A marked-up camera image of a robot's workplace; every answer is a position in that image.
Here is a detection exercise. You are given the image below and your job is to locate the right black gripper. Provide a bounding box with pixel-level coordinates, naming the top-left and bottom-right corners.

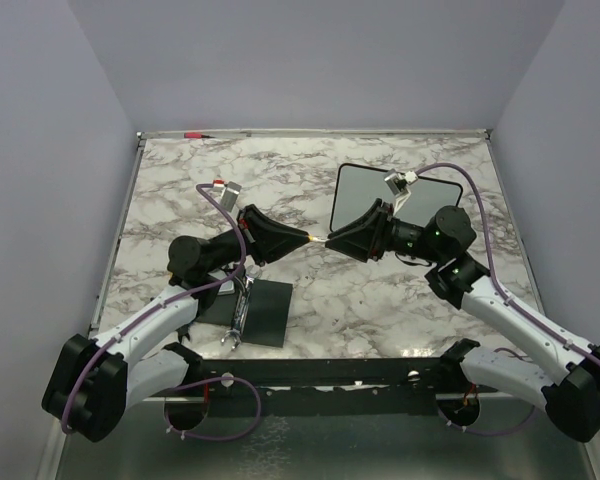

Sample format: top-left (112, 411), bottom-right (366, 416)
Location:
top-left (326, 198), bottom-right (444, 263)

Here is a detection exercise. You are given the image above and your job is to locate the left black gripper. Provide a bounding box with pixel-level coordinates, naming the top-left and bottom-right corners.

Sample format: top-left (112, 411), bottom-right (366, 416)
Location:
top-left (204, 203), bottom-right (310, 274)

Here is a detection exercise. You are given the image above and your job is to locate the black framed whiteboard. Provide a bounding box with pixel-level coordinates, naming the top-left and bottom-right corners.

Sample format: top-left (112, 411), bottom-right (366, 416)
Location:
top-left (329, 163), bottom-right (463, 232)

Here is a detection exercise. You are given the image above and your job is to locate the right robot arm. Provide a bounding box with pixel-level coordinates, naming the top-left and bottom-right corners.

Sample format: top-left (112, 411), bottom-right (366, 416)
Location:
top-left (326, 200), bottom-right (600, 443)

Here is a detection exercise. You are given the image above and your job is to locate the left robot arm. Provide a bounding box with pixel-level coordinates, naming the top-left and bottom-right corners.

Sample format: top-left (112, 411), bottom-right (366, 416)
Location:
top-left (41, 205), bottom-right (310, 442)

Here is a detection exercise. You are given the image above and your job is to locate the silver wrench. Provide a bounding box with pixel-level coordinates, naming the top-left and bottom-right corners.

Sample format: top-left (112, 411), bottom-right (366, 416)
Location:
top-left (221, 273), bottom-right (255, 351)

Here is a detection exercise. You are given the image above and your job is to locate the black square mat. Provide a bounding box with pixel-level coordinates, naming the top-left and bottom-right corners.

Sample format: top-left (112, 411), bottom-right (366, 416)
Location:
top-left (196, 278), bottom-right (293, 348)

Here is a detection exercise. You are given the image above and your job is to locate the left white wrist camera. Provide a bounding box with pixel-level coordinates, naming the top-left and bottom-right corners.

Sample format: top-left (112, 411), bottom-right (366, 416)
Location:
top-left (212, 179), bottom-right (242, 213)

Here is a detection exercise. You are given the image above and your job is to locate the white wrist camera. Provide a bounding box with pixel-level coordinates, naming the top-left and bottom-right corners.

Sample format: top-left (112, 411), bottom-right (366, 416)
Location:
top-left (384, 169), bottom-right (418, 214)
top-left (212, 179), bottom-right (242, 213)

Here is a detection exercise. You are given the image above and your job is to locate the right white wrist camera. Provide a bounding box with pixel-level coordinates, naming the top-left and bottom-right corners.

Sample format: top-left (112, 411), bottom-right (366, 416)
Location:
top-left (384, 169), bottom-right (418, 214)

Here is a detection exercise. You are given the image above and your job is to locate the aluminium table frame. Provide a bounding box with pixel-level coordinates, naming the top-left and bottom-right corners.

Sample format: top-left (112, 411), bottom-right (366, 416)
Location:
top-left (45, 130), bottom-right (600, 479)

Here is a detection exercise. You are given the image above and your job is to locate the red marker on rail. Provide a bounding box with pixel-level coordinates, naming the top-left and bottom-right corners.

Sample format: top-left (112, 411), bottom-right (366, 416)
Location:
top-left (183, 132), bottom-right (215, 139)

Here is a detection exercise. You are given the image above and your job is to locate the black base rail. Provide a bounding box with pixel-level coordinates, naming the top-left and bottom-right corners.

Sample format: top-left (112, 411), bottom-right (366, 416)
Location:
top-left (79, 339), bottom-right (501, 419)

